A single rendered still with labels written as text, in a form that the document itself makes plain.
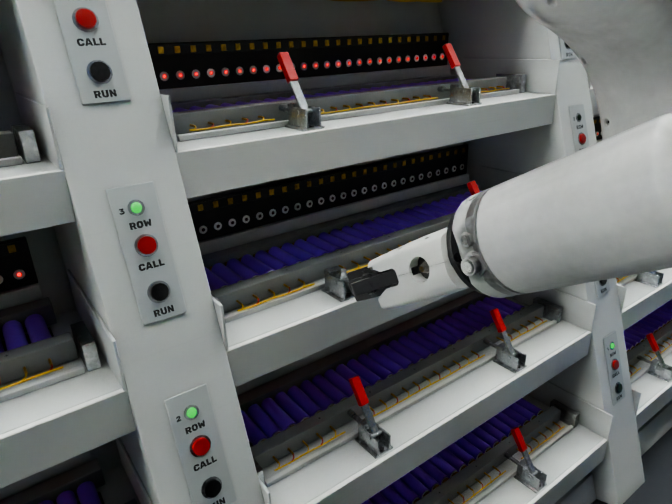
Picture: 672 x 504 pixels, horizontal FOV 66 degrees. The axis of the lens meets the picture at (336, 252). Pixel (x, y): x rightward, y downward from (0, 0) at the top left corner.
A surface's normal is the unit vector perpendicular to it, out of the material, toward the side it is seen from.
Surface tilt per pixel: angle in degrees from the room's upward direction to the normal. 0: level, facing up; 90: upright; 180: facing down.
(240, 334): 18
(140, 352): 90
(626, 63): 136
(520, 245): 94
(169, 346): 90
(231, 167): 108
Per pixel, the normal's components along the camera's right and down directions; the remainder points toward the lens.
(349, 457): -0.04, -0.92
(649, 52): -0.30, 0.92
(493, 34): -0.80, 0.25
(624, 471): 0.55, 0.00
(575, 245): -0.67, 0.52
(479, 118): 0.59, 0.29
